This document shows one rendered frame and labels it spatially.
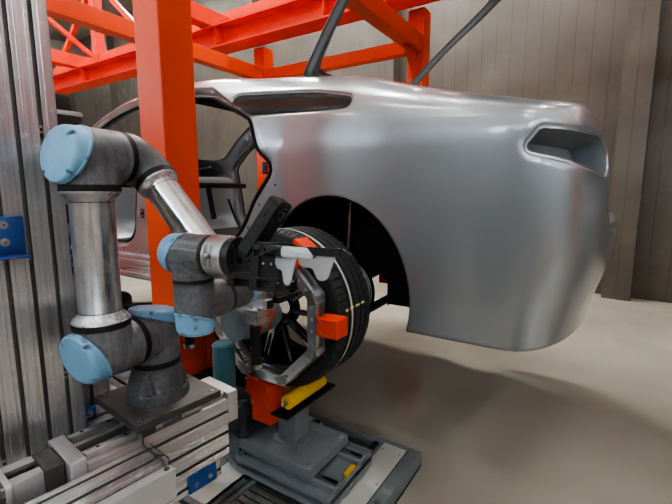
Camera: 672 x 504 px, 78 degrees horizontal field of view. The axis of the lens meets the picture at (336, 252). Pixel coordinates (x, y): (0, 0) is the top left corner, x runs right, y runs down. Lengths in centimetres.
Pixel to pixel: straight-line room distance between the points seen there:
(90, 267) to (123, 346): 18
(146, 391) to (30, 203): 50
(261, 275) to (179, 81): 133
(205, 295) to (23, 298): 48
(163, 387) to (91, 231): 41
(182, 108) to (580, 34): 559
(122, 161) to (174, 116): 89
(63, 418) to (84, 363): 28
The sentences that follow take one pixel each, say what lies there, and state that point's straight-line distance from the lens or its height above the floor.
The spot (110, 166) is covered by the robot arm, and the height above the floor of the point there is 138.
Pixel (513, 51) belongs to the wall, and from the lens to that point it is 685.
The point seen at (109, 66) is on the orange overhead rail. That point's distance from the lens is 748.
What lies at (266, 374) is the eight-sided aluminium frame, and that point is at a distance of 174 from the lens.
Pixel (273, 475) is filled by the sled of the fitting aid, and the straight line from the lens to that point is 198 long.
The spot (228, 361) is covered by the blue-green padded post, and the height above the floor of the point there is 67.
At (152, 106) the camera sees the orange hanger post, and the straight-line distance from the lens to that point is 190.
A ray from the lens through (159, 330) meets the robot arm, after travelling 109.
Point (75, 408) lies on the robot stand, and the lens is 128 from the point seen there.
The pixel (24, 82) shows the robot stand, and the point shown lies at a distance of 117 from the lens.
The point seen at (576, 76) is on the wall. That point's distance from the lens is 656.
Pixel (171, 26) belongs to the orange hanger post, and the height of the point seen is 197.
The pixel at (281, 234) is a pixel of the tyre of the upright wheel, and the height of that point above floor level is 116.
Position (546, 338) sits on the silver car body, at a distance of 172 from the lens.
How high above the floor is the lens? 133
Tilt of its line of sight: 8 degrees down
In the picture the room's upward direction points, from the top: straight up
